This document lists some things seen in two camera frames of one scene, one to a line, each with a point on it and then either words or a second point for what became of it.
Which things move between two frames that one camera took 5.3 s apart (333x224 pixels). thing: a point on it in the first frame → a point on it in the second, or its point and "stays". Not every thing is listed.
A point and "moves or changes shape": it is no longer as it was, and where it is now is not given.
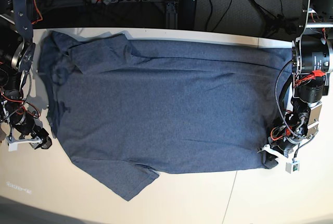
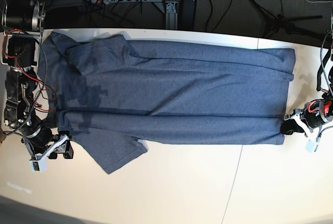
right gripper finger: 46,144 → 66,149
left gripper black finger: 268,160 → 289,126
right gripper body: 36,136 → 63,135
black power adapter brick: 187,12 stays
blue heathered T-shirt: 128,110 moves or changes shape
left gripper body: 282,159 → 296,116
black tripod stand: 275,22 stays
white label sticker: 17,187 stays
